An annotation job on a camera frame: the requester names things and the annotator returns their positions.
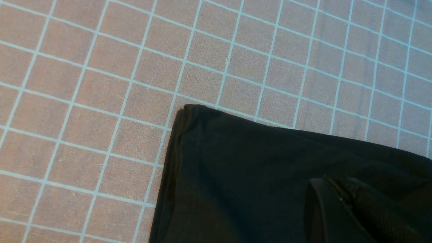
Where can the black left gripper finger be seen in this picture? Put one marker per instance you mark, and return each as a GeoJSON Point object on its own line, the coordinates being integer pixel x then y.
{"type": "Point", "coordinates": [347, 210]}

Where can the dark gray long-sleeve shirt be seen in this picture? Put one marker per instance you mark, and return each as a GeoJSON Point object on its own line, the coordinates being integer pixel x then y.
{"type": "Point", "coordinates": [227, 179]}

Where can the pink grid tablecloth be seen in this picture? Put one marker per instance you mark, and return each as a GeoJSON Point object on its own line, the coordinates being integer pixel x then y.
{"type": "Point", "coordinates": [90, 88]}

